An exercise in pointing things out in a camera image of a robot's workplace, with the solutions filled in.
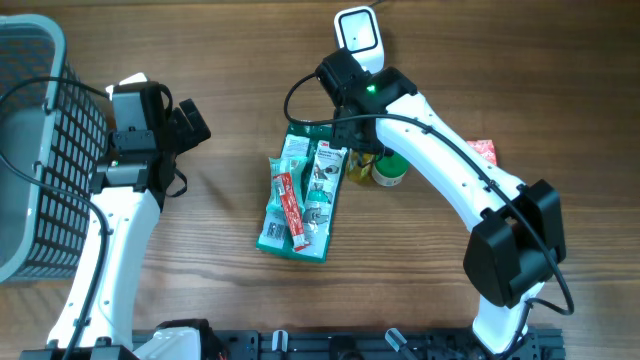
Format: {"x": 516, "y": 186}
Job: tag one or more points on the red snack box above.
{"x": 486, "y": 149}

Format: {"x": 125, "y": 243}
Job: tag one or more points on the grey plastic shopping basket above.
{"x": 52, "y": 133}

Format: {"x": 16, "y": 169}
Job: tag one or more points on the green 3M package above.
{"x": 316, "y": 170}

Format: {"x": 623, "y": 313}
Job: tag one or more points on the teal toothbrush pack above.
{"x": 294, "y": 167}

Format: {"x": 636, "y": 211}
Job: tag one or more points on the white barcode scanner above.
{"x": 357, "y": 30}

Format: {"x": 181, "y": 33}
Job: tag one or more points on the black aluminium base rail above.
{"x": 434, "y": 344}

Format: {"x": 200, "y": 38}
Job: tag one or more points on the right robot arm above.
{"x": 517, "y": 239}

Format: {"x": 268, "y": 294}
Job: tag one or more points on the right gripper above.
{"x": 339, "y": 138}

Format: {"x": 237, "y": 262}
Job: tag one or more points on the green lid jar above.
{"x": 390, "y": 170}

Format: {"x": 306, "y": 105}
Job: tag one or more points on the red toothpaste tube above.
{"x": 291, "y": 210}

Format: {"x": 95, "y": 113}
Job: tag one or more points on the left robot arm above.
{"x": 128, "y": 189}

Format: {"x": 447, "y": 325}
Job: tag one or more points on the yellow oil bottle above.
{"x": 359, "y": 167}

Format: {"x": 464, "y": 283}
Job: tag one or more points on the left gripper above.
{"x": 184, "y": 136}

